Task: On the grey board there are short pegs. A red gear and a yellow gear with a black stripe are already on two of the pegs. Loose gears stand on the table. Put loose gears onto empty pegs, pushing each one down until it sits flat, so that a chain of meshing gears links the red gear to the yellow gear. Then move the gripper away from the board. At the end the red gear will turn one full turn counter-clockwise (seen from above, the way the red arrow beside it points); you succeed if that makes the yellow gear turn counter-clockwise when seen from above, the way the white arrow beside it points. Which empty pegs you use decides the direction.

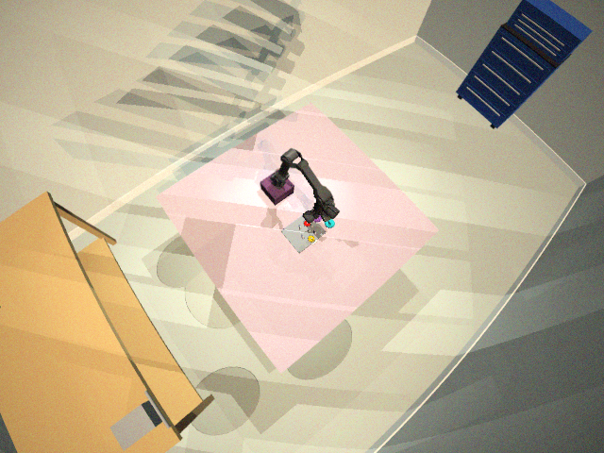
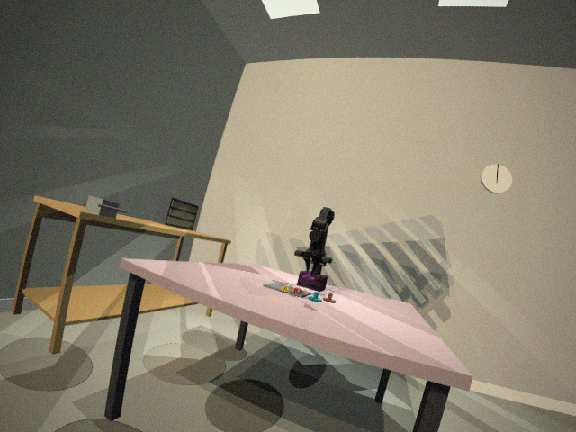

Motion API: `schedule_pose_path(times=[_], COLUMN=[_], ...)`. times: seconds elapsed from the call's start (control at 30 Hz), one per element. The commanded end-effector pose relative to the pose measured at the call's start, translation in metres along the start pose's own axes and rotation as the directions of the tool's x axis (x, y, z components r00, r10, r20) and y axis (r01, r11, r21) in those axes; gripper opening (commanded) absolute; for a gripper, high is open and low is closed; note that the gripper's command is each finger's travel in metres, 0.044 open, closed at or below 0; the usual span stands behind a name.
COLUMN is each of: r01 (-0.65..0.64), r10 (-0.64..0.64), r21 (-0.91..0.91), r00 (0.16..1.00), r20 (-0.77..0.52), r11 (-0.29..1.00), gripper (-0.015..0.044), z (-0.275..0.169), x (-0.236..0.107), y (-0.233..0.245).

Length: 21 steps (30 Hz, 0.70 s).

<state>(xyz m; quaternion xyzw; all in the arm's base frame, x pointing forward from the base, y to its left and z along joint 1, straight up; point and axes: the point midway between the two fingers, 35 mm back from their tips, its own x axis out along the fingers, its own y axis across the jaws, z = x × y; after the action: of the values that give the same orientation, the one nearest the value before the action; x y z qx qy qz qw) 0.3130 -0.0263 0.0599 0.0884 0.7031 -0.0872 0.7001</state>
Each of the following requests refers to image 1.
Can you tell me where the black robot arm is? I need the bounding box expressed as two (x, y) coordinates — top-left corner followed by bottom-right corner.
(270, 148), (340, 222)

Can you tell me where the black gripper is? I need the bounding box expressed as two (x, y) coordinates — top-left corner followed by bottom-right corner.
(303, 201), (335, 224)

